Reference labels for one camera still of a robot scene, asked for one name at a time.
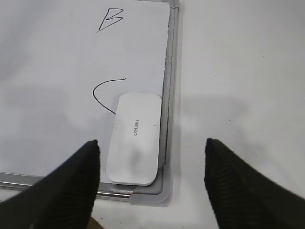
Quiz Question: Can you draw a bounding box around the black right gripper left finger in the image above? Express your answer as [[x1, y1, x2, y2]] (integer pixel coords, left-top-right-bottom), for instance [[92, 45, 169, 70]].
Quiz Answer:
[[0, 140, 100, 229]]

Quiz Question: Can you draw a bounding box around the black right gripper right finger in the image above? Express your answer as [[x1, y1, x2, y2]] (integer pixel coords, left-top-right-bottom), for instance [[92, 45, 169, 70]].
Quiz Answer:
[[204, 138, 305, 229]]

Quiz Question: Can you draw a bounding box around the white whiteboard eraser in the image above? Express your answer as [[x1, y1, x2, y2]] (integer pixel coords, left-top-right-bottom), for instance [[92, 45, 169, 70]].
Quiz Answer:
[[106, 93, 162, 186]]

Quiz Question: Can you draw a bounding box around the white whiteboard with aluminium frame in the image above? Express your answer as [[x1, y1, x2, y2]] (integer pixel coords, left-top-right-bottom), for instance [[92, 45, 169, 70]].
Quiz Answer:
[[0, 0, 179, 206]]

